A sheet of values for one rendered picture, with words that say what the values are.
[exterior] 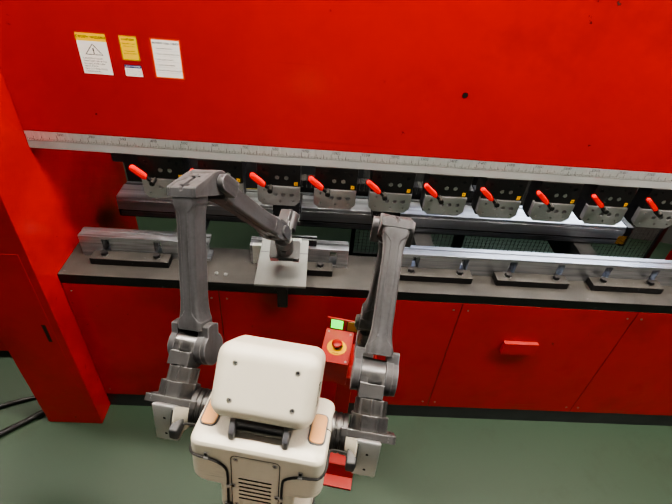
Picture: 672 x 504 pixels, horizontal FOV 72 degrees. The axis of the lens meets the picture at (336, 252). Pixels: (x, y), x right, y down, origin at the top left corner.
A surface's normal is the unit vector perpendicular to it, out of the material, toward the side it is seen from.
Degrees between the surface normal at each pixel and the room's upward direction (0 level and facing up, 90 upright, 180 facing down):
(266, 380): 48
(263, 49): 90
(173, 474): 0
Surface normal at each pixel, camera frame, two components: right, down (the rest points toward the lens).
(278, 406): -0.06, -0.07
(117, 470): 0.07, -0.77
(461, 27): 0.00, 0.63
